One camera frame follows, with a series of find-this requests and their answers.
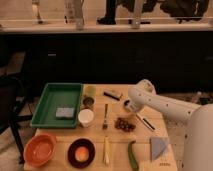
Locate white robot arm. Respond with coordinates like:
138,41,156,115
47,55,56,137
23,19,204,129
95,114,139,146
125,79,213,171

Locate orange red bowl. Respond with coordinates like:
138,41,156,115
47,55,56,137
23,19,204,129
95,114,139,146
24,134,57,167

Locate small black tan block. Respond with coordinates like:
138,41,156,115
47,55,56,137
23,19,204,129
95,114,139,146
103,90,122,101

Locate white cup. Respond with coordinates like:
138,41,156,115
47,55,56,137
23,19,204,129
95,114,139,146
78,109,94,127

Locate metal fork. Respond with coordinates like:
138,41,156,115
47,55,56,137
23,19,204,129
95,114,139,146
102,104,108,129

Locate bunch of dark grapes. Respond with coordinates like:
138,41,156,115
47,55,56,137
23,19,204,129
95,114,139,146
115,117,136,132

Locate green plastic tray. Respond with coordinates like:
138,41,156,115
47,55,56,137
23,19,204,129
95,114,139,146
30,83,83,129

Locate grey blue sponge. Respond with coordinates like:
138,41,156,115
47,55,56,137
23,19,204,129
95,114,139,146
56,107,75,119

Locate yellow corn cob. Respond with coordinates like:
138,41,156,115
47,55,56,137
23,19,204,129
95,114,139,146
103,136,110,166

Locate orange fruit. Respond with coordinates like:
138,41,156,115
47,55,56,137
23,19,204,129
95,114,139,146
75,147,89,162

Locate grey folded cloth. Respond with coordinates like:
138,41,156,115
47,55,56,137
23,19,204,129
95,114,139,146
150,137,169,161

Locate green chili pepper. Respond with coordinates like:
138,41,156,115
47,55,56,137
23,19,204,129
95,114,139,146
127,141,139,171

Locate black office chair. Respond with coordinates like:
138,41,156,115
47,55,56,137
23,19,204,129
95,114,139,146
0,51,34,164

